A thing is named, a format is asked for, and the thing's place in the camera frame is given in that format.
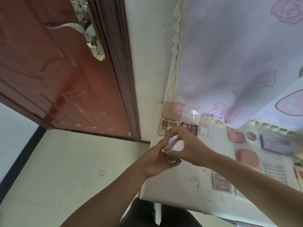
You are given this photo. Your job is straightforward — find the black compact with mirror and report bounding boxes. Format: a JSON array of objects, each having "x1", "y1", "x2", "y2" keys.
[{"x1": 260, "y1": 134, "x2": 294, "y2": 155}]

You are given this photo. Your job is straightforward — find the person's right hand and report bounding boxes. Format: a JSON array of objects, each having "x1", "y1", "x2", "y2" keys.
[{"x1": 165, "y1": 126, "x2": 219, "y2": 168}]

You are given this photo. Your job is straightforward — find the round pink powder compact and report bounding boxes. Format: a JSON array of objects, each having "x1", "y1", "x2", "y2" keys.
[{"x1": 236, "y1": 148, "x2": 261, "y2": 171}]

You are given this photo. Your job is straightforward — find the lilac heart print cloth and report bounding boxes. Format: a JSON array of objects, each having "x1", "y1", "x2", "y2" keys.
[{"x1": 165, "y1": 0, "x2": 303, "y2": 140}]

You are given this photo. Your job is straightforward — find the mirrored blush palette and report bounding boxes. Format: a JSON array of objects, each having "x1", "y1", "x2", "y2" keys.
[{"x1": 163, "y1": 129, "x2": 185, "y2": 163}]

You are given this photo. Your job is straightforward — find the white table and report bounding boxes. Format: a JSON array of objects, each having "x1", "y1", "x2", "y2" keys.
[{"x1": 140, "y1": 101, "x2": 303, "y2": 227}]

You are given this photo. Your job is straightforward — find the pink blush pan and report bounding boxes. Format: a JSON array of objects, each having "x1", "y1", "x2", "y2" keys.
[{"x1": 227, "y1": 130, "x2": 246, "y2": 143}]

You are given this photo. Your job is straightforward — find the false eyelash tray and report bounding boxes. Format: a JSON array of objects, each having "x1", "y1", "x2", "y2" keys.
[{"x1": 260, "y1": 159, "x2": 288, "y2": 185}]

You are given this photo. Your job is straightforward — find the person's right forearm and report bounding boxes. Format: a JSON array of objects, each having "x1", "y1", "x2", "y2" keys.
[{"x1": 208, "y1": 153, "x2": 303, "y2": 227}]

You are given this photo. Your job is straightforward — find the thin gold makeup brush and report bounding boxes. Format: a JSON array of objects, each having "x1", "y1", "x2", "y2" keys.
[{"x1": 293, "y1": 166, "x2": 303, "y2": 191}]

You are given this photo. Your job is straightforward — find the person's left hand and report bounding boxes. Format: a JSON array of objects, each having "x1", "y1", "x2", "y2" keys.
[{"x1": 140, "y1": 139, "x2": 181, "y2": 180}]

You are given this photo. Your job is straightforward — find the person's grey trousers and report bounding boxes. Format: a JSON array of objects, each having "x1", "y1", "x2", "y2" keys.
[{"x1": 118, "y1": 197, "x2": 202, "y2": 227}]

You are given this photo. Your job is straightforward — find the beige palette with lid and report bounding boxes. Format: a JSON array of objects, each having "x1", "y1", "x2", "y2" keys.
[{"x1": 158, "y1": 101, "x2": 184, "y2": 136}]

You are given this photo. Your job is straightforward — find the silver door lever handle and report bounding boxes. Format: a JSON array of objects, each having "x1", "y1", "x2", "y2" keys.
[{"x1": 44, "y1": 0, "x2": 106, "y2": 61}]

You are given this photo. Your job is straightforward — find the person's left forearm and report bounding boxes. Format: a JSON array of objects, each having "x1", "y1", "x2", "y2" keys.
[{"x1": 59, "y1": 165, "x2": 152, "y2": 227}]

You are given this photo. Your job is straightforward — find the small four-pan red palette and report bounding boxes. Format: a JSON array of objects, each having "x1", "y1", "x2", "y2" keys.
[{"x1": 212, "y1": 172, "x2": 234, "y2": 194}]

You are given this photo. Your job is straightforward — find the brown wooden door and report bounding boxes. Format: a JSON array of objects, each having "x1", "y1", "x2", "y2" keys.
[{"x1": 0, "y1": 0, "x2": 141, "y2": 142}]

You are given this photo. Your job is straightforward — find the nine-pan brown eyeshadow palette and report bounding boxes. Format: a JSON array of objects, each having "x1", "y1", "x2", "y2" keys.
[{"x1": 180, "y1": 106, "x2": 202, "y2": 137}]

